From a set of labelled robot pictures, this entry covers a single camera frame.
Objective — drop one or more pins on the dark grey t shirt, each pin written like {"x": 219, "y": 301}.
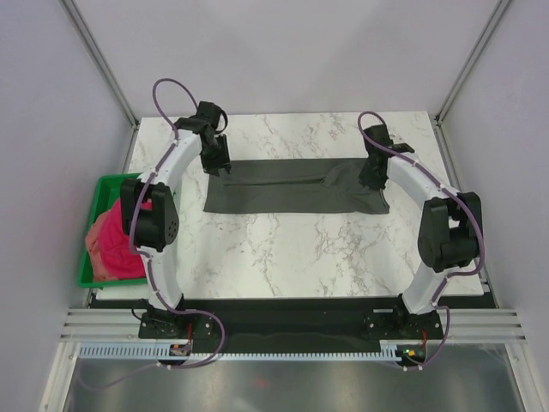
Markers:
{"x": 299, "y": 186}

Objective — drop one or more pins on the right aluminium frame post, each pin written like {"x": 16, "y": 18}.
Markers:
{"x": 482, "y": 42}

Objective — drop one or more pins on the left aluminium frame post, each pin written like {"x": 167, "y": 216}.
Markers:
{"x": 92, "y": 47}

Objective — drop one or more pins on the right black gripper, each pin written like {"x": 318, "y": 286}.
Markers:
{"x": 375, "y": 184}

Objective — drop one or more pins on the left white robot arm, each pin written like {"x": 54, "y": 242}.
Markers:
{"x": 188, "y": 135}

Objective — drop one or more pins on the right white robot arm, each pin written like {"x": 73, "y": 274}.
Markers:
{"x": 450, "y": 233}

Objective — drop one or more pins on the green plastic bin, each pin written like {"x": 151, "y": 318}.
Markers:
{"x": 98, "y": 193}

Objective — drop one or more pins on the pink t shirt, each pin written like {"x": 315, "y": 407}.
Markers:
{"x": 108, "y": 249}

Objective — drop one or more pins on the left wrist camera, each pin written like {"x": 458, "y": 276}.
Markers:
{"x": 214, "y": 115}

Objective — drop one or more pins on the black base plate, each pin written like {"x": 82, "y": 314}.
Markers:
{"x": 306, "y": 324}

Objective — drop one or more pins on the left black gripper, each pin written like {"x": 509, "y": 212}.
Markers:
{"x": 224, "y": 161}

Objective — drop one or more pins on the white slotted cable duct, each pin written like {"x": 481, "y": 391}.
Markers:
{"x": 183, "y": 350}

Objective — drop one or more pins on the aluminium frame post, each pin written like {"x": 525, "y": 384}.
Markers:
{"x": 482, "y": 42}
{"x": 92, "y": 47}

